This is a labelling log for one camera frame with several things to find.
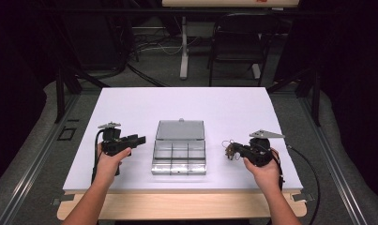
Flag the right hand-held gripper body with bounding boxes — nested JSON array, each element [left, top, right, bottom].
[[247, 128, 285, 168]]

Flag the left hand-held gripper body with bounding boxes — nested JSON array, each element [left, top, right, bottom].
[[97, 121, 132, 158]]

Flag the gold trinket with brown cord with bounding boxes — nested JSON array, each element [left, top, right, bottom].
[[220, 139, 243, 162]]

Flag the clear grey compartment box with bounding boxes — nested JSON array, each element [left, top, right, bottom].
[[150, 117, 207, 176]]

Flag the person's right hand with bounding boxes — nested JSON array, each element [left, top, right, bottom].
[[242, 147, 283, 195]]

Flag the person's left hand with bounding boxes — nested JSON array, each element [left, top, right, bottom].
[[96, 142, 133, 188]]

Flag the black metal stand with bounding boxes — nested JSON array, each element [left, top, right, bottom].
[[53, 60, 110, 125], [265, 67, 322, 128]]

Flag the light wooden table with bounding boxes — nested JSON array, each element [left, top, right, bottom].
[[56, 188, 308, 221]]

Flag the black chair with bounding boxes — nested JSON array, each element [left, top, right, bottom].
[[206, 12, 280, 88]]

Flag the white-legged desk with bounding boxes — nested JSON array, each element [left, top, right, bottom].
[[161, 0, 300, 81]]

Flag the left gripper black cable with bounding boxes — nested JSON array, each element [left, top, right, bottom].
[[90, 128, 105, 186]]

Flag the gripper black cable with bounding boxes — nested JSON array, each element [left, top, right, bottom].
[[90, 128, 105, 186], [269, 149, 286, 192]]

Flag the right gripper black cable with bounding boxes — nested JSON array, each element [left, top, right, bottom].
[[269, 149, 286, 192]]

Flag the grey metal table bracket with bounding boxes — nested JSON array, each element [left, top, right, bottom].
[[291, 191, 316, 203], [51, 193, 76, 207]]

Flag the thick black floor cable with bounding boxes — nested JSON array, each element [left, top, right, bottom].
[[126, 62, 170, 88]]

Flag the long black cable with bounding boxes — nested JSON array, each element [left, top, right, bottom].
[[286, 144, 322, 225]]

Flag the aluminium floor rail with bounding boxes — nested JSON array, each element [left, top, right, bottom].
[[298, 93, 370, 225], [0, 93, 82, 225]]

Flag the tangle of floor cables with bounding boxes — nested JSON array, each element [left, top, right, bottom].
[[127, 29, 204, 64]]

